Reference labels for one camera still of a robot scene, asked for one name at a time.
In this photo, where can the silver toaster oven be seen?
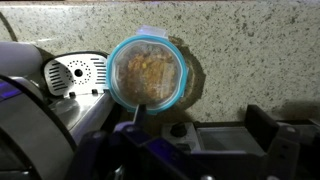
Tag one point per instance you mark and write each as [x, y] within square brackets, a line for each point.
[216, 136]

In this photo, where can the silver black coffee maker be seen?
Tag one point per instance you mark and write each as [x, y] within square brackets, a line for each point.
[46, 107]

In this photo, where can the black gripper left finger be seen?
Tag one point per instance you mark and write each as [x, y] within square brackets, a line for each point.
[131, 150]

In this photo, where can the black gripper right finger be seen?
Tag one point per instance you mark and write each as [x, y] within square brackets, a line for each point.
[292, 146]

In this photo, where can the round lunchbox with teal lid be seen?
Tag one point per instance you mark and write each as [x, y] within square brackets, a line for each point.
[147, 69]

